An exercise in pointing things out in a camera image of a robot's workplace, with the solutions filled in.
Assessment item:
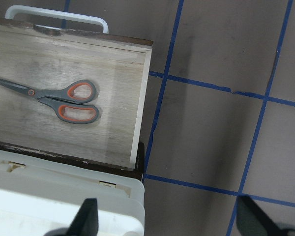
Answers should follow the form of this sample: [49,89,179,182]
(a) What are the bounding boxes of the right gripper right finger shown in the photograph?
[236,195,283,236]

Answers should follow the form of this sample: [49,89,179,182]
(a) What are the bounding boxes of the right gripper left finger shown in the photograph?
[65,198,99,236]

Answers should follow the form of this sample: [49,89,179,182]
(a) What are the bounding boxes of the grey orange scissors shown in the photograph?
[0,78,99,124]

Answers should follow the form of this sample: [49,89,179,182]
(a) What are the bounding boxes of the wooden drawer with white handle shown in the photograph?
[0,16,153,168]

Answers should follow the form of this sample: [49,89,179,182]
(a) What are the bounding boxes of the dark wooden drawer cabinet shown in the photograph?
[0,141,145,181]

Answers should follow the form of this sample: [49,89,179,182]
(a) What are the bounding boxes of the cream plastic storage box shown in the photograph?
[0,150,145,236]

